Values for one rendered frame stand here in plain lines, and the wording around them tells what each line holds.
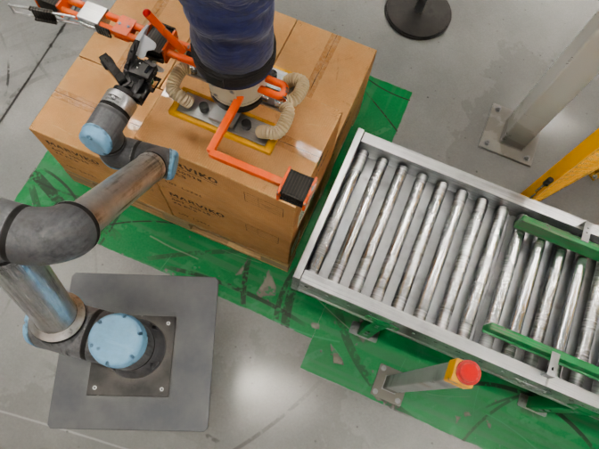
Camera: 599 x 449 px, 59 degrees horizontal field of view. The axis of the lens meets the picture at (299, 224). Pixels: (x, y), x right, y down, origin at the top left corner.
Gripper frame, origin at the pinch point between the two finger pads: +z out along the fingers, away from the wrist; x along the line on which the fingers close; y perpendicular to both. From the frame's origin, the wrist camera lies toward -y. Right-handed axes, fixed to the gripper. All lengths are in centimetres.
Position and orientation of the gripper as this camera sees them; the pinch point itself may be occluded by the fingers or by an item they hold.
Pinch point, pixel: (151, 40)
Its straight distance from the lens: 168.3
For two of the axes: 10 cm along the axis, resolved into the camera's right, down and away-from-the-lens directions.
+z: 3.9, -8.6, 3.1
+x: 0.5, -3.2, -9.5
